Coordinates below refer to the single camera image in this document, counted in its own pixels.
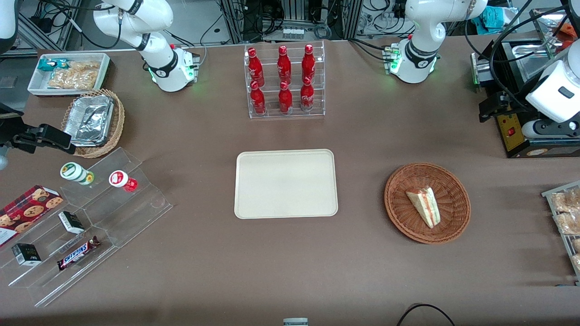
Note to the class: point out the tray of pastries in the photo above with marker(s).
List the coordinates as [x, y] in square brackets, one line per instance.
[550, 195]

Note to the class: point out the round brown wicker basket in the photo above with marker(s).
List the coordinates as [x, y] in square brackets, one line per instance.
[408, 217]

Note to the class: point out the small grey device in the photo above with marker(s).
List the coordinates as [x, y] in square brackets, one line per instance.
[295, 322]

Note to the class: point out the aluminium frame rack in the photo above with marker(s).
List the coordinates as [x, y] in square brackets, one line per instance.
[351, 20]

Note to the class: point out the triangular sandwich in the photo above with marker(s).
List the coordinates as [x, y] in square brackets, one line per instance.
[426, 206]

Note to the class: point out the black food warmer machine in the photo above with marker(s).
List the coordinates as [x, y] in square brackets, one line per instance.
[514, 140]

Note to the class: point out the teal snack packet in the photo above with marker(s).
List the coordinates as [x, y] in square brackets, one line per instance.
[49, 64]

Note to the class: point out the red cola bottle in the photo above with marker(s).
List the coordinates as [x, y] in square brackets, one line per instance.
[284, 63]
[308, 62]
[285, 98]
[307, 96]
[258, 99]
[255, 65]

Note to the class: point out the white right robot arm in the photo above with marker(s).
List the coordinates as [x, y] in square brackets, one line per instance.
[156, 59]

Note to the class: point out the steel food pan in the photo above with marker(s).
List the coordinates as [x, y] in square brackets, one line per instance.
[530, 61]

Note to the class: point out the light wicker basket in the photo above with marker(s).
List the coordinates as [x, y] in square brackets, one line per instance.
[118, 122]

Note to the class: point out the bagged bread roll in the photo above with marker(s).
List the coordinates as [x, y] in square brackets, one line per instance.
[568, 222]
[567, 201]

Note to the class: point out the red lid yogurt bottle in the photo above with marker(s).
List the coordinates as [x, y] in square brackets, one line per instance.
[120, 179]

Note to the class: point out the orange fried food piece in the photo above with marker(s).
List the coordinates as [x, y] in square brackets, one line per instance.
[565, 30]

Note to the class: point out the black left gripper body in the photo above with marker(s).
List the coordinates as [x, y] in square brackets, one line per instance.
[508, 103]

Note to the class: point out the small black box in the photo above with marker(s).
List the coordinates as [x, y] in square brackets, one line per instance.
[71, 222]
[26, 254]

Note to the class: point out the clear acrylic tiered stand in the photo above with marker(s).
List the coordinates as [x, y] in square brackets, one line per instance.
[136, 213]

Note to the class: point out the Snickers chocolate bar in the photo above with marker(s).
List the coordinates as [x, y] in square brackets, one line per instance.
[77, 254]

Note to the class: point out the teal cloth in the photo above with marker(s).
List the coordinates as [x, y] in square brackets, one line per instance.
[494, 18]

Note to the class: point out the beige plastic tray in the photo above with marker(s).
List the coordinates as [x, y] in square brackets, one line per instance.
[285, 183]

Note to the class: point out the clear bag of crackers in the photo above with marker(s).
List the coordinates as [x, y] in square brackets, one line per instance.
[86, 66]
[72, 80]

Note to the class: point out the white power strip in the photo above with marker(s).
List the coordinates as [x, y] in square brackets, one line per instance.
[293, 33]

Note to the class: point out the aluminium foil tray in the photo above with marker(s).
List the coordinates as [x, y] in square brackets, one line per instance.
[88, 120]

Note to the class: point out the red cookie box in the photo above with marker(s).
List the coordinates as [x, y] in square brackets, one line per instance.
[27, 210]

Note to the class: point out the green lid yogurt bottle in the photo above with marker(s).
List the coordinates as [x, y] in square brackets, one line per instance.
[74, 172]

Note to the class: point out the white rectangular snack bin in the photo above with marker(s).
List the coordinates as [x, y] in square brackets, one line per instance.
[36, 83]

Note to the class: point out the clear acrylic bottle rack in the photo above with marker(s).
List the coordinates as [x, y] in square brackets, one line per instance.
[317, 63]

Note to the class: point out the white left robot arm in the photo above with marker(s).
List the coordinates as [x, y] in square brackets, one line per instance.
[421, 27]

